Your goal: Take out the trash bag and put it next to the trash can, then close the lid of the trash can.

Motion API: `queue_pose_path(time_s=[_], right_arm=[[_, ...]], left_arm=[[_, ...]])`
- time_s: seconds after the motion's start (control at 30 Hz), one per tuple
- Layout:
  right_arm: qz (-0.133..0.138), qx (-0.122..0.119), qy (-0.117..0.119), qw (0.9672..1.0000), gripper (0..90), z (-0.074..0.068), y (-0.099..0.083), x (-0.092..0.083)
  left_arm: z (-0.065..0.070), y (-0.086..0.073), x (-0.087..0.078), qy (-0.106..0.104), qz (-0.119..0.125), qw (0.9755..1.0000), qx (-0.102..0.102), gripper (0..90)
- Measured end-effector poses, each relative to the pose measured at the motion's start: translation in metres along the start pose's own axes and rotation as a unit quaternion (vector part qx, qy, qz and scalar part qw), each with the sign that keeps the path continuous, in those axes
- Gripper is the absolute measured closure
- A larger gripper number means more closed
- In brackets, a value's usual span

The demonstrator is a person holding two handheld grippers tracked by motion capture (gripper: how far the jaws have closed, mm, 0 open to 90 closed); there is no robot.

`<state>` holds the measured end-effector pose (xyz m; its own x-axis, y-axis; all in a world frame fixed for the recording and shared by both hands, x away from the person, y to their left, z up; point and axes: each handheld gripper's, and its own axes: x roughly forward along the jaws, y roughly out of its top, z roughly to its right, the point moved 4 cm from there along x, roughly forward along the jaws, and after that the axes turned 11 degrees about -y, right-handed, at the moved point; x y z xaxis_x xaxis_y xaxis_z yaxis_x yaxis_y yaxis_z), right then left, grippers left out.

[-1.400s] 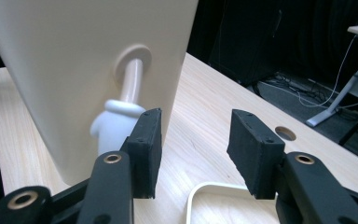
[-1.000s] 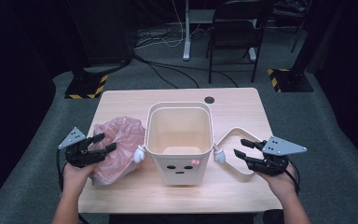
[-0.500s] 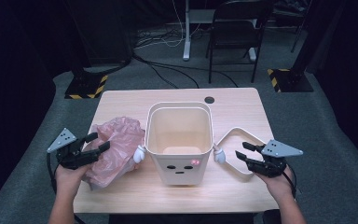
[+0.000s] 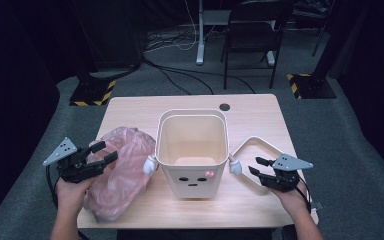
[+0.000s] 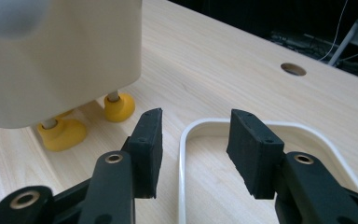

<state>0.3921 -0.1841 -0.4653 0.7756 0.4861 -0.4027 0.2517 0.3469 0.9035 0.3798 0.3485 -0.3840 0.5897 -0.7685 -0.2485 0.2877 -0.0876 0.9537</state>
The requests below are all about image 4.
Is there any pink plastic bag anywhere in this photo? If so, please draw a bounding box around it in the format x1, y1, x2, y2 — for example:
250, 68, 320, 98
83, 126, 157, 224

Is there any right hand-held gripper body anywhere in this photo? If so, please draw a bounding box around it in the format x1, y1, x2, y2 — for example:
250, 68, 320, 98
261, 152, 315, 194

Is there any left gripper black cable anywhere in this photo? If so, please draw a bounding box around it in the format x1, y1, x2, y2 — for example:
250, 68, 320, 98
45, 164, 91, 240

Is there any person's dark clothing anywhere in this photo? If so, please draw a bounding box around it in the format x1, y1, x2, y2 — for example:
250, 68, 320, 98
116, 228, 275, 240

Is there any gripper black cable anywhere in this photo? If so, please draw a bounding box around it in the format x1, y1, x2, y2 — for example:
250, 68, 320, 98
45, 164, 91, 240
294, 177, 313, 215

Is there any black stand with striped base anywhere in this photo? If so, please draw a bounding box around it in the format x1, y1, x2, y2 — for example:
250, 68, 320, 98
68, 0, 118, 107
286, 0, 351, 101

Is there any black floor cable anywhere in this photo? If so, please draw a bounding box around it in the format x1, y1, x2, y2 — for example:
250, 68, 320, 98
142, 56, 256, 96

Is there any white desk frame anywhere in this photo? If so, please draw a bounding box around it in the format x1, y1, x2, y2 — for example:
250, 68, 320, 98
195, 0, 277, 67

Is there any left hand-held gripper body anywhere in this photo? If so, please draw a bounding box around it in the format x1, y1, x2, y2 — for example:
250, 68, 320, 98
42, 136, 106, 184

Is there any bundle of floor cables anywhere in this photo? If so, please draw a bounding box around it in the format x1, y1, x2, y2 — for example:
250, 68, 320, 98
143, 29, 222, 54

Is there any black chair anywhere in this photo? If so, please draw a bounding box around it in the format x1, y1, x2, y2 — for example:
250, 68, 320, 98
220, 0, 295, 91

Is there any white bin rim ring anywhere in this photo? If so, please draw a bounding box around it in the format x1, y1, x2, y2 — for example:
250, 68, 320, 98
231, 135, 284, 188

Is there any person's left hand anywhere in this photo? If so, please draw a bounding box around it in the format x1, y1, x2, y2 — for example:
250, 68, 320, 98
54, 175, 97, 218

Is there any cream trash bin with face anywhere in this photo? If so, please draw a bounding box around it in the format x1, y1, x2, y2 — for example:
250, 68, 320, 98
142, 108, 244, 200

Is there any person's right hand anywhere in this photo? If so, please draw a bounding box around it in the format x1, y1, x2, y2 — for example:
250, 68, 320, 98
269, 184, 312, 218

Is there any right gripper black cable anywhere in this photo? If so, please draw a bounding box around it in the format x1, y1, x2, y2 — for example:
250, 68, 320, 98
294, 177, 313, 215

